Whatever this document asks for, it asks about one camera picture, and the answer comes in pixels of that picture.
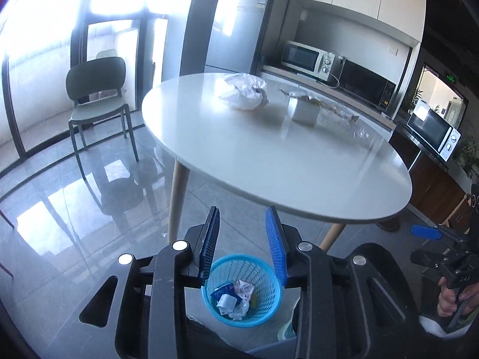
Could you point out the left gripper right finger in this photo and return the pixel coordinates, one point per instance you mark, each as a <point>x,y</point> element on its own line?
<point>278,244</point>

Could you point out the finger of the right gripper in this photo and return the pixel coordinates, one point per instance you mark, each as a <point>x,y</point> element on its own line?
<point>429,233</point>

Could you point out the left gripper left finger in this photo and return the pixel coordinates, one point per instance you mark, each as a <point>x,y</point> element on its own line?
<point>209,238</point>

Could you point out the blue snack wrapper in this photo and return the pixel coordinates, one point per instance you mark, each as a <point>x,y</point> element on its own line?
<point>227,289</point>

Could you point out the pink white bag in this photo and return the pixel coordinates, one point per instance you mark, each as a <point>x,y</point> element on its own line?
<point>244,290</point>

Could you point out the long clear food wrapper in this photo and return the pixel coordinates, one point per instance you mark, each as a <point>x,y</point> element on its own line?
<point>335,117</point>

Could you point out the black oven on counter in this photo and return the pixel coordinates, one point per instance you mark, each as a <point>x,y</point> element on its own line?
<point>366,85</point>

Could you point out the white microwave on counter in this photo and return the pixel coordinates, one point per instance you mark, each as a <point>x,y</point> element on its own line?
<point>308,60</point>

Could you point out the person right hand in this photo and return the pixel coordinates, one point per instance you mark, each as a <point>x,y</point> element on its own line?
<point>447,299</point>

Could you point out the round white table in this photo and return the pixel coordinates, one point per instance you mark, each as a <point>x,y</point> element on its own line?
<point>263,156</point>

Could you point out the white plastic cup container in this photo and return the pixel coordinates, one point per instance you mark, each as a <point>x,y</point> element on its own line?
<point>303,110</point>

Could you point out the blue plastic waste basket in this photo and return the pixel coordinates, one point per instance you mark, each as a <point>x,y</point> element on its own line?
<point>267,294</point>

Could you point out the dark green chair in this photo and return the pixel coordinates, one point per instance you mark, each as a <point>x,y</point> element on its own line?
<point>95,87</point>

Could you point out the white microwave on sideboard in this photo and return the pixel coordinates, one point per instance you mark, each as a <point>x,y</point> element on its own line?
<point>435,131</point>

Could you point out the white red-print plastic bag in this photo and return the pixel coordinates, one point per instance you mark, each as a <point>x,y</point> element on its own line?
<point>244,91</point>

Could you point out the silver refrigerator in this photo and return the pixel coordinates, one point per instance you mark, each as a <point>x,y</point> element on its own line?
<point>236,36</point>

